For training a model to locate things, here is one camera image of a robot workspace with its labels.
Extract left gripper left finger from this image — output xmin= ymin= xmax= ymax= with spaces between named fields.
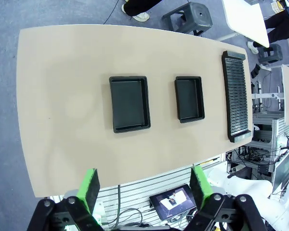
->
xmin=26 ymin=168 xmax=104 ymax=231

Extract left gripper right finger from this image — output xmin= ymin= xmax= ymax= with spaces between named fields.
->
xmin=186 ymin=166 xmax=268 ymax=231

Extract small black ESD tray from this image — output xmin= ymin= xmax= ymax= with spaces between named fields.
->
xmin=174 ymin=76 xmax=206 ymax=124

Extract large black ESD tray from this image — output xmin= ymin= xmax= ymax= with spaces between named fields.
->
xmin=108 ymin=75 xmax=151 ymax=134

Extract black tablet with screen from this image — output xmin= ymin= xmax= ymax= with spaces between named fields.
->
xmin=149 ymin=184 xmax=197 ymax=221

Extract grey slotted aluminium base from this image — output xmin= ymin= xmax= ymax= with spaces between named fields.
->
xmin=50 ymin=157 xmax=229 ymax=231

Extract dark slotted PCB rack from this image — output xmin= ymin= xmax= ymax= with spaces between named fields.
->
xmin=221 ymin=50 xmax=253 ymax=142

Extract black foam block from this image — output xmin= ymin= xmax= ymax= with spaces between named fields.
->
xmin=250 ymin=64 xmax=262 ymax=79

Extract bystander white shoe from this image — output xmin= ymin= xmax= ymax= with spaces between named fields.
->
xmin=121 ymin=4 xmax=150 ymax=22
xmin=247 ymin=41 xmax=259 ymax=54

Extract small grey plastic stool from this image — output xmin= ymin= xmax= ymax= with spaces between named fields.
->
xmin=257 ymin=43 xmax=283 ymax=67

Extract large grey plastic stool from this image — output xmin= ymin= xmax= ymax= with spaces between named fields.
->
xmin=161 ymin=1 xmax=213 ymax=37

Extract white side table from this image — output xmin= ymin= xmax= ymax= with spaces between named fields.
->
xmin=221 ymin=0 xmax=270 ymax=48

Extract bystander black trousers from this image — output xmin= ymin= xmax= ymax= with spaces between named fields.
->
xmin=123 ymin=0 xmax=162 ymax=16
xmin=252 ymin=7 xmax=289 ymax=48

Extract grey cable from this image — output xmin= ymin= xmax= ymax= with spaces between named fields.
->
xmin=114 ymin=184 xmax=143 ymax=228

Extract aluminium profile frame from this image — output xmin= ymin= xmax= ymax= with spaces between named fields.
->
xmin=227 ymin=110 xmax=289 ymax=174

